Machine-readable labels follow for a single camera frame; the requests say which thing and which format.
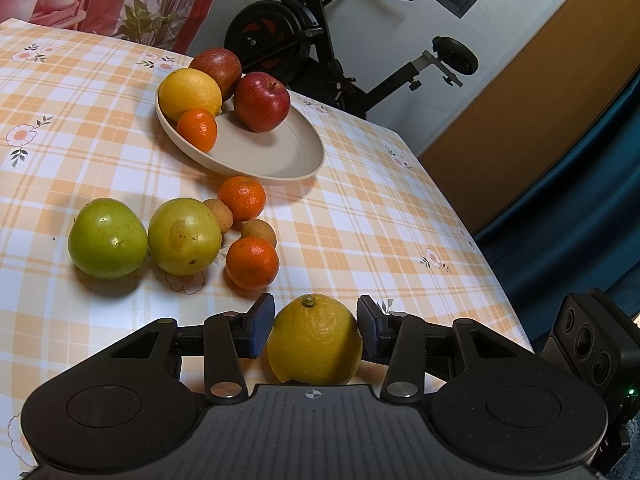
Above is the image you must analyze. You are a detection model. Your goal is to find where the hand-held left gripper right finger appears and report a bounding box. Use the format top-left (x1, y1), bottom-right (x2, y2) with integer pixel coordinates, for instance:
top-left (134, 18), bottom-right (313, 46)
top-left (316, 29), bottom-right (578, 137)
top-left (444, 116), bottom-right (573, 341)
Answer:
top-left (356, 295), bottom-right (538, 405)

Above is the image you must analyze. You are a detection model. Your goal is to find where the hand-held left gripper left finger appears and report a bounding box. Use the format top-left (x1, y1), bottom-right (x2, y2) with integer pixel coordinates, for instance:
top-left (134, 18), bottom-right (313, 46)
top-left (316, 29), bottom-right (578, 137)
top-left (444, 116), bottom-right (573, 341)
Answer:
top-left (110, 292), bottom-right (276, 405)

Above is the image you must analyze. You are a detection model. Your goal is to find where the yellow lemon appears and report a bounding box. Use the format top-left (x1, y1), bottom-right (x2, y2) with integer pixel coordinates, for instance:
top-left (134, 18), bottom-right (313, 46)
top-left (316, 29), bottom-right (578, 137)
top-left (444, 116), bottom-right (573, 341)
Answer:
top-left (158, 68), bottom-right (223, 122)
top-left (266, 294), bottom-right (363, 386)

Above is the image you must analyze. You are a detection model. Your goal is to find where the orange mandarin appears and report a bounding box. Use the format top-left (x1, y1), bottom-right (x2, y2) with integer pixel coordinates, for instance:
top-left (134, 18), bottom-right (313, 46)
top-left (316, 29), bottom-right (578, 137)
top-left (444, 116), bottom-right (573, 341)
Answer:
top-left (225, 236), bottom-right (280, 291)
top-left (218, 176), bottom-right (267, 222)
top-left (176, 108), bottom-right (219, 153)

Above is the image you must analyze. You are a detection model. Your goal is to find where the tan longan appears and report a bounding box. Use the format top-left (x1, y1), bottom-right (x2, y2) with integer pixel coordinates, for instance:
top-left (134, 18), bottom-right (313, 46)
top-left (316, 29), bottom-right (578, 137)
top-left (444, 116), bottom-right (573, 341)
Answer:
top-left (202, 198), bottom-right (234, 234)
top-left (241, 218), bottom-right (277, 250)

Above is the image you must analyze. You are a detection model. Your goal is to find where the green jujube with brown blotch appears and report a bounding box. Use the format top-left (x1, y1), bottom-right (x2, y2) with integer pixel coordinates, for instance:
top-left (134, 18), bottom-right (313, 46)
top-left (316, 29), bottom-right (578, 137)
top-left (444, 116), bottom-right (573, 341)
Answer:
top-left (148, 198), bottom-right (222, 276)

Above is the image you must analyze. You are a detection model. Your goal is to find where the green jujube fruit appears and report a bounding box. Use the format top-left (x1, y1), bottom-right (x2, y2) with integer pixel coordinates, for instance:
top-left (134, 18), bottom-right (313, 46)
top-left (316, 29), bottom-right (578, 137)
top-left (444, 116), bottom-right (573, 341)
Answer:
top-left (68, 198), bottom-right (150, 280)

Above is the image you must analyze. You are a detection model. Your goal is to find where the beige round plate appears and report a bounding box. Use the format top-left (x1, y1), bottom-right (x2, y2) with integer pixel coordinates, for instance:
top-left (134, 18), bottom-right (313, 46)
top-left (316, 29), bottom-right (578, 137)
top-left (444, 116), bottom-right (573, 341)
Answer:
top-left (155, 87), bottom-right (326, 180)

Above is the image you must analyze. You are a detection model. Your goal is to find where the shiny red apple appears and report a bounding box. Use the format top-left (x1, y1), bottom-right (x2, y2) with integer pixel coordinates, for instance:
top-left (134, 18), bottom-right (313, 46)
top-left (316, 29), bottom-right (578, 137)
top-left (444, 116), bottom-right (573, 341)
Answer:
top-left (233, 72), bottom-right (291, 133)

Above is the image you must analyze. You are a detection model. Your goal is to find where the dull red apple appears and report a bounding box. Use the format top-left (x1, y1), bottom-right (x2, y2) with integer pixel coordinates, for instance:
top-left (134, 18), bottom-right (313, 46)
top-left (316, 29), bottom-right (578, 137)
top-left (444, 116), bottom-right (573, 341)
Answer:
top-left (189, 48), bottom-right (243, 102)

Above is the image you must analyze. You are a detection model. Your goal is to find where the yellow checked floral tablecloth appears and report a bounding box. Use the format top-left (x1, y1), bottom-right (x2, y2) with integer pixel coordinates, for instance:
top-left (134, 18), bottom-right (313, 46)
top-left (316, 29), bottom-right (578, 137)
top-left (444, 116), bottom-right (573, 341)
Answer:
top-left (0, 19), bottom-right (533, 478)

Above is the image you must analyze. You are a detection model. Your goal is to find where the dark blue curtain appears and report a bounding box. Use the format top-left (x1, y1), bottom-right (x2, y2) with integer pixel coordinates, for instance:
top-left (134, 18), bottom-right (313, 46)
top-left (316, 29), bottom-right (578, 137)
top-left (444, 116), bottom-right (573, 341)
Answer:
top-left (472, 80), bottom-right (640, 346)

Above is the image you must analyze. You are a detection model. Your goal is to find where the wooden door panel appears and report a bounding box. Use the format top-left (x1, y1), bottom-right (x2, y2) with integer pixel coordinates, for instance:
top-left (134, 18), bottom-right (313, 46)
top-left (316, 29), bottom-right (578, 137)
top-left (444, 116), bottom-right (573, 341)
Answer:
top-left (417, 0), bottom-right (640, 233)

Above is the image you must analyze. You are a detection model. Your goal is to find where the black exercise bike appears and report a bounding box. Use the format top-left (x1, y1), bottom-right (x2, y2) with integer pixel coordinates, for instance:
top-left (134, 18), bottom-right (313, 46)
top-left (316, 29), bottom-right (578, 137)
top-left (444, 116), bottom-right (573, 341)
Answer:
top-left (223, 0), bottom-right (479, 121)

